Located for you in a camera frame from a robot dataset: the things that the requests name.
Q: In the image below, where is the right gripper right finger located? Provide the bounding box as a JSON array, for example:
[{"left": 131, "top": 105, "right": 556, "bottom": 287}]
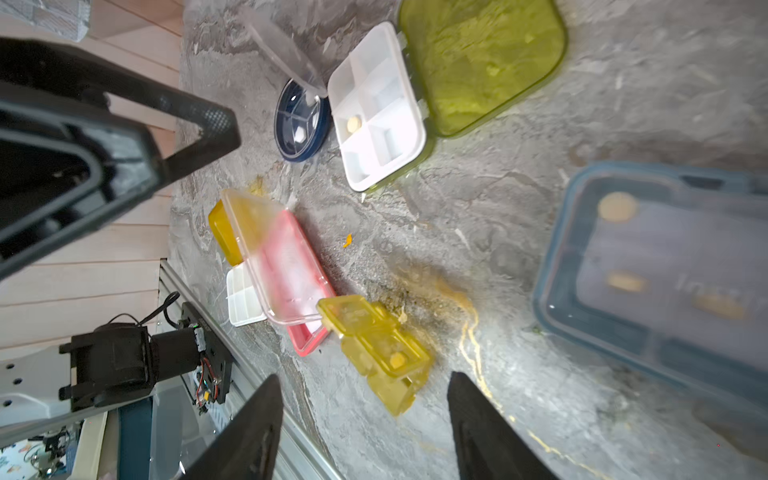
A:
[{"left": 447, "top": 371, "right": 556, "bottom": 480}]

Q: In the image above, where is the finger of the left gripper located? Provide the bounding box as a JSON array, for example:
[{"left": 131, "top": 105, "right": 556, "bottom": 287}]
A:
[{"left": 1, "top": 37, "right": 241, "bottom": 183}]

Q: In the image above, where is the round dark blue pillbox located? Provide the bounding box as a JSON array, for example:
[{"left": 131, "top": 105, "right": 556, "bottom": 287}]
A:
[{"left": 238, "top": 6, "right": 331, "bottom": 162}]

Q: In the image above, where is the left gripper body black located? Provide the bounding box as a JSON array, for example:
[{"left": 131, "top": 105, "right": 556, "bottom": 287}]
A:
[{"left": 1, "top": 82, "right": 165, "bottom": 278}]

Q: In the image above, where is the green lid white pillbox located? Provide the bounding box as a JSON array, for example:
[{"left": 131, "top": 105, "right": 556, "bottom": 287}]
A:
[{"left": 327, "top": 0, "right": 568, "bottom": 192}]

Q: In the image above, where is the small yellow transparent pillbox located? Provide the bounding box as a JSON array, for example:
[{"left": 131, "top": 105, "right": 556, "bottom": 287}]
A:
[{"left": 317, "top": 295, "right": 433, "bottom": 416}]

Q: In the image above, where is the blue pillbox clear lid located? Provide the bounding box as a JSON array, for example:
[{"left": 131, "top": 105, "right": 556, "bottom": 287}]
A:
[{"left": 532, "top": 162, "right": 767, "bottom": 409}]

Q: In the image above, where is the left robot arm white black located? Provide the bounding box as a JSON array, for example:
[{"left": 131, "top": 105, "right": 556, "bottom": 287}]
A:
[{"left": 1, "top": 38, "right": 241, "bottom": 427}]

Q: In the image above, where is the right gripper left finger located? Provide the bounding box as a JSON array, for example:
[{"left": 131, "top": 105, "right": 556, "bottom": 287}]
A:
[{"left": 181, "top": 374, "right": 284, "bottom": 479}]

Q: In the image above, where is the yellow lid white pillbox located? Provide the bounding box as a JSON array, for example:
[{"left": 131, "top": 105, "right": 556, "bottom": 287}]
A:
[{"left": 208, "top": 200, "right": 267, "bottom": 327}]

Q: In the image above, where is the pink pillbox clear lid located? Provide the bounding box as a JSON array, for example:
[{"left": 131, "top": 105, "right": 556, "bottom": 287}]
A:
[{"left": 221, "top": 189, "right": 335, "bottom": 357}]

